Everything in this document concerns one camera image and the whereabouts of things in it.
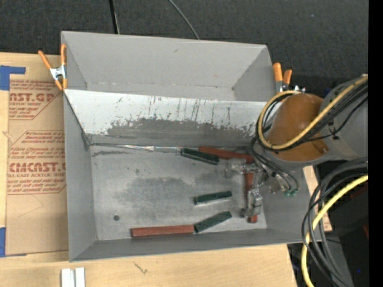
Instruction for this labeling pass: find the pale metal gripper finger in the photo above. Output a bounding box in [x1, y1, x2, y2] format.
[240, 189, 265, 219]
[224, 158, 256, 179]

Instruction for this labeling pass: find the red-brown flat block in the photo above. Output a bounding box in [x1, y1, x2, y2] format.
[130, 224, 196, 239]
[198, 146, 255, 164]

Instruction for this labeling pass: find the dark green flat block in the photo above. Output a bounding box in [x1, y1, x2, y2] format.
[193, 190, 233, 206]
[194, 210, 233, 234]
[180, 147, 220, 166]

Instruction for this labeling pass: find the grey metal bin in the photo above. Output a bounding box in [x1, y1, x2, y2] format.
[60, 30, 323, 262]

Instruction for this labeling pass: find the brown cardboard board, red print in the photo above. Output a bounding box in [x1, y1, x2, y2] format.
[0, 51, 70, 257]

